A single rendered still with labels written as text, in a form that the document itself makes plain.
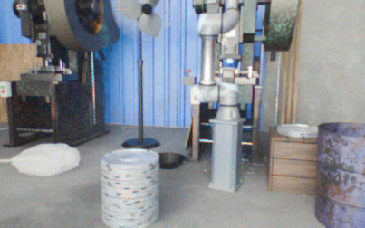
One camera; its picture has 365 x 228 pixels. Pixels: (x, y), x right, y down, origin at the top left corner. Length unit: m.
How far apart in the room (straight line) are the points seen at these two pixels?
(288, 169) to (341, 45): 2.28
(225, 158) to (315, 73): 2.26
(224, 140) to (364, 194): 0.79
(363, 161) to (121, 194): 1.09
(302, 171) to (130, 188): 1.07
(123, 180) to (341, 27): 3.19
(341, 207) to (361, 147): 0.30
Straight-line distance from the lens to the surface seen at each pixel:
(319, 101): 3.98
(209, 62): 1.87
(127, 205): 1.51
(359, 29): 4.08
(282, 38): 2.50
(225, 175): 1.98
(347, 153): 1.56
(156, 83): 4.01
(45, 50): 3.24
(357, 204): 1.63
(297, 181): 2.05
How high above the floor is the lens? 0.76
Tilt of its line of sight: 9 degrees down
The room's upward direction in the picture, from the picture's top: 1 degrees clockwise
